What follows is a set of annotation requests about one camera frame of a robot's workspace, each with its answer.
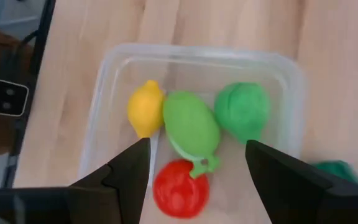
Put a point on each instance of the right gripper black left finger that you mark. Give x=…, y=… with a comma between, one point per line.
x=126, y=180

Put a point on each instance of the clear plastic tupperware container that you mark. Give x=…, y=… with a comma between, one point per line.
x=197, y=62

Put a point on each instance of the yellow toy lemon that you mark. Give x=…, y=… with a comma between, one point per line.
x=145, y=109

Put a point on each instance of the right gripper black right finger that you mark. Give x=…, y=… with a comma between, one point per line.
x=284, y=186

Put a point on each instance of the red toy tomato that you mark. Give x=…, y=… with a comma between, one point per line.
x=179, y=193

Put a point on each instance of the bright green round toy fruit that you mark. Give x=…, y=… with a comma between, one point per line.
x=242, y=109

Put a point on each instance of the black aluminium table frame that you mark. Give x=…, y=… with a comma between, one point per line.
x=42, y=31

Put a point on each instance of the light green oval toy fruit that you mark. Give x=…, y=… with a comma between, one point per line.
x=191, y=124

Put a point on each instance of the dark green toy bell pepper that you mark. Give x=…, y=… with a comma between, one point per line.
x=337, y=169

